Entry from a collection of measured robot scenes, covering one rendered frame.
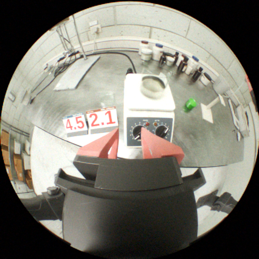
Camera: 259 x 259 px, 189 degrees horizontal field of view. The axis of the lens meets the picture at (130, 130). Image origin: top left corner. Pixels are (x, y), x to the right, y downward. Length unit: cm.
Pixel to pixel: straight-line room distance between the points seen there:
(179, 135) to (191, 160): 10
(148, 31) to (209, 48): 44
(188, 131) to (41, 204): 47
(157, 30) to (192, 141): 65
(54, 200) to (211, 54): 100
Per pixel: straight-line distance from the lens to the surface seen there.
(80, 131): 30
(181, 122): 33
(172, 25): 67
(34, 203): 24
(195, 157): 35
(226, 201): 45
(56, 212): 24
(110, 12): 72
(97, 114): 26
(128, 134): 22
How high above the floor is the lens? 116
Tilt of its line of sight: 76 degrees down
